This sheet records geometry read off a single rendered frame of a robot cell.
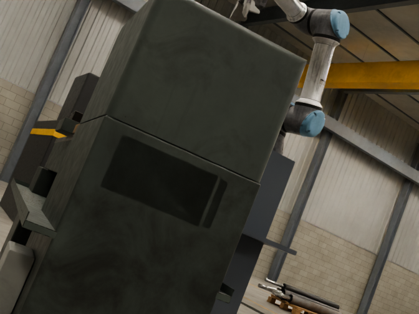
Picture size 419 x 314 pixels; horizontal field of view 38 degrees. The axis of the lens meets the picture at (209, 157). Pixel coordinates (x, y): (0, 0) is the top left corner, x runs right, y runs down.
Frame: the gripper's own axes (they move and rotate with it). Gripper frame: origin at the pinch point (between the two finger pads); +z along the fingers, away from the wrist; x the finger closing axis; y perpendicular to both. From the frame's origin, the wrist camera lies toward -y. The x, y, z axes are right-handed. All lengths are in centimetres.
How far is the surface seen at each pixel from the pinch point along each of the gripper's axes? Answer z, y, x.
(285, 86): 26, 10, -43
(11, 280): 104, -38, -28
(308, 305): 118, 494, 713
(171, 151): 56, -14, -43
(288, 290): 107, 466, 742
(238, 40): 19.9, -8.5, -43.4
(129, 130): 55, -27, -43
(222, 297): 87, 15, -43
